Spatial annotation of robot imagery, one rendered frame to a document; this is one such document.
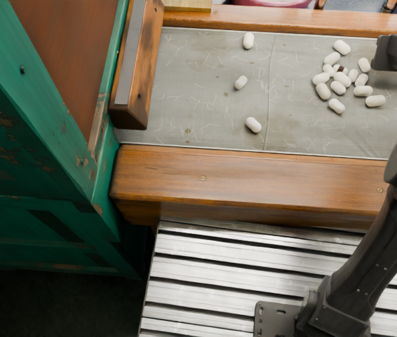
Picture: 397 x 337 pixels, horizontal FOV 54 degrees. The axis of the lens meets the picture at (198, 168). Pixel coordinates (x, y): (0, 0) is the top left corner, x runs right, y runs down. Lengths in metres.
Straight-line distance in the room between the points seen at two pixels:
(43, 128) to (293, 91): 0.55
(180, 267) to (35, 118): 0.43
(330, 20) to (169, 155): 0.48
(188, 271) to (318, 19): 0.60
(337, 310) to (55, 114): 0.45
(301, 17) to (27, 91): 0.67
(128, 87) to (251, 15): 0.37
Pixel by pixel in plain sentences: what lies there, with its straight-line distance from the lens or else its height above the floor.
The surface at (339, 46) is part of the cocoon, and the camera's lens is 0.92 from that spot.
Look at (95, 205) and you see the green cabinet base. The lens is 0.65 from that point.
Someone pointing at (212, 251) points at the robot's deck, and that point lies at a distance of 0.75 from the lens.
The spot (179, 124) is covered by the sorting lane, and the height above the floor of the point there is 0.74.
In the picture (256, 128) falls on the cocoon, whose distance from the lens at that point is 0.76.
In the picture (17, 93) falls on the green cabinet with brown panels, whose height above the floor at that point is 1.11.
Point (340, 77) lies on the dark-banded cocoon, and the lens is 0.86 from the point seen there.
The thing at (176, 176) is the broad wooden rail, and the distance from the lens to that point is 0.70.
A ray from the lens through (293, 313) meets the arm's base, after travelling 0.75.
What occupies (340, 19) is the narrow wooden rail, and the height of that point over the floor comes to 0.76.
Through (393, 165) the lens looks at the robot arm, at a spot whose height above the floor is 1.00.
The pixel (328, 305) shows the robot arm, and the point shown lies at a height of 0.83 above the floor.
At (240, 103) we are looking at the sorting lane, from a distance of 0.80.
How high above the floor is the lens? 1.41
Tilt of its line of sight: 66 degrees down
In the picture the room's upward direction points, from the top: straight up
